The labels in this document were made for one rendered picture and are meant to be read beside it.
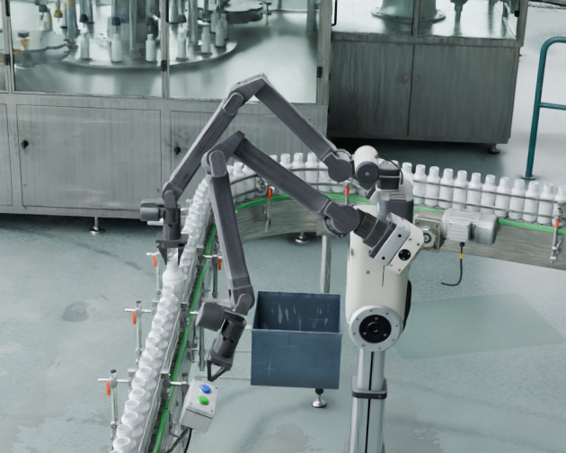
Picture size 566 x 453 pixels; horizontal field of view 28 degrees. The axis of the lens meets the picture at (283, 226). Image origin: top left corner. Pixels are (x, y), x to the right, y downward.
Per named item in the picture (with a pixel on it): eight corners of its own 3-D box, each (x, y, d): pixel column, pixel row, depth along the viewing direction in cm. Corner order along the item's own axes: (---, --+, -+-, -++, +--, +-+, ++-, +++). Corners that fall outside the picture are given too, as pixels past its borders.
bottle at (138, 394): (130, 437, 312) (128, 386, 305) (152, 438, 312) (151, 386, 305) (127, 449, 306) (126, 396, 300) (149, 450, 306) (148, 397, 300)
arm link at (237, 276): (226, 148, 297) (219, 153, 308) (205, 152, 296) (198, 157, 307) (259, 308, 297) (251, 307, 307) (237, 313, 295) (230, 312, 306)
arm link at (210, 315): (253, 296, 297) (247, 296, 306) (212, 281, 295) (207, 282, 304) (240, 339, 296) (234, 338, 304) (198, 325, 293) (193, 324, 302)
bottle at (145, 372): (160, 416, 322) (159, 366, 316) (152, 428, 317) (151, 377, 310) (140, 413, 323) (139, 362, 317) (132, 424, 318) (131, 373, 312)
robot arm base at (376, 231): (395, 214, 313) (371, 247, 317) (371, 199, 312) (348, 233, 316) (397, 226, 305) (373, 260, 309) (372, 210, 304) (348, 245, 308)
